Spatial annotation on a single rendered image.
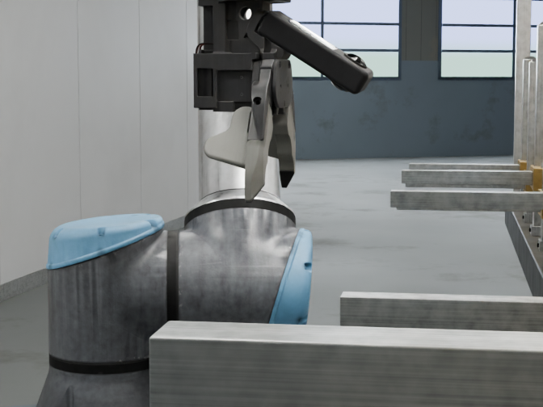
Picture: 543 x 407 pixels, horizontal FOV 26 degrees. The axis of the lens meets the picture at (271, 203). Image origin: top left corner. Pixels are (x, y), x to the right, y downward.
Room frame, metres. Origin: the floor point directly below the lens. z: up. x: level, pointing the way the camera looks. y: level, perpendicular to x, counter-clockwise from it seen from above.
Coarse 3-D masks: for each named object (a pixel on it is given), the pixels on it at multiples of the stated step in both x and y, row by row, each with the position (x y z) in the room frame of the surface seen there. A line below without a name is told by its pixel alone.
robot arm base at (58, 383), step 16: (64, 368) 1.45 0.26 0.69; (80, 368) 1.44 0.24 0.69; (96, 368) 1.44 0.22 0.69; (112, 368) 1.44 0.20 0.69; (128, 368) 1.45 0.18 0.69; (144, 368) 1.46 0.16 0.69; (48, 384) 1.47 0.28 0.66; (64, 384) 1.45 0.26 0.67; (80, 384) 1.44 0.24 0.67; (96, 384) 1.43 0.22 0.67; (112, 384) 1.44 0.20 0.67; (128, 384) 1.44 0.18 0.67; (144, 384) 1.45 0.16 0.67; (48, 400) 1.46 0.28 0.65; (64, 400) 1.44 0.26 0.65; (80, 400) 1.43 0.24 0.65; (96, 400) 1.43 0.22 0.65; (112, 400) 1.43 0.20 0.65; (128, 400) 1.44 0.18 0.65; (144, 400) 1.45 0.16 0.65
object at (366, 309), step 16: (352, 304) 1.15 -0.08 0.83; (368, 304) 1.15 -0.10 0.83; (384, 304) 1.15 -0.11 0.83; (400, 304) 1.14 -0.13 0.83; (416, 304) 1.14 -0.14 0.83; (432, 304) 1.14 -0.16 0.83; (448, 304) 1.14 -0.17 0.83; (464, 304) 1.14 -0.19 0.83; (480, 304) 1.13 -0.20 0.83; (496, 304) 1.13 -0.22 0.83; (512, 304) 1.13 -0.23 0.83; (528, 304) 1.13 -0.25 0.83; (352, 320) 1.15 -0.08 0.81; (368, 320) 1.15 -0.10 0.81; (384, 320) 1.15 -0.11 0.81; (400, 320) 1.14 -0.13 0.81; (416, 320) 1.14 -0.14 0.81; (432, 320) 1.14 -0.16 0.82; (448, 320) 1.14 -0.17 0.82; (464, 320) 1.14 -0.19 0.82; (480, 320) 1.13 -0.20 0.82; (496, 320) 1.13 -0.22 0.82; (512, 320) 1.13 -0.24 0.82; (528, 320) 1.13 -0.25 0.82
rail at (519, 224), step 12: (516, 216) 3.00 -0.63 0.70; (528, 216) 2.87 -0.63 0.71; (516, 228) 2.88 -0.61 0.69; (528, 228) 2.77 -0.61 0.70; (540, 228) 2.62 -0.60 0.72; (516, 240) 2.87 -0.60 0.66; (528, 240) 2.56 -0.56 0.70; (540, 240) 2.40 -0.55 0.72; (516, 252) 2.86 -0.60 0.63; (528, 252) 2.43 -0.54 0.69; (540, 252) 2.37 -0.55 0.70; (528, 264) 2.43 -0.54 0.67; (540, 264) 2.22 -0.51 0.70; (528, 276) 2.42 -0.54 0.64; (540, 276) 2.12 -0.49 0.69; (540, 288) 2.12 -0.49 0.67
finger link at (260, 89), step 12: (264, 72) 1.10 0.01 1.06; (252, 84) 1.09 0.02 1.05; (264, 84) 1.09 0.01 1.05; (252, 96) 1.08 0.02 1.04; (264, 96) 1.08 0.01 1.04; (252, 108) 1.09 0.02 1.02; (264, 108) 1.08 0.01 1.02; (252, 120) 1.08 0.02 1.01; (264, 120) 1.08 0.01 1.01; (252, 132) 1.08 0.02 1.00; (264, 132) 1.08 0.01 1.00
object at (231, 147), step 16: (240, 112) 1.10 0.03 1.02; (240, 128) 1.09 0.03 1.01; (272, 128) 1.11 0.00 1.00; (208, 144) 1.09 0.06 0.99; (224, 144) 1.09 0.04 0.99; (240, 144) 1.08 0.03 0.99; (256, 144) 1.07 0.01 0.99; (224, 160) 1.08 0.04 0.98; (240, 160) 1.07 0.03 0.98; (256, 160) 1.07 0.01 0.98; (256, 176) 1.07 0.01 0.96; (256, 192) 1.07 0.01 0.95
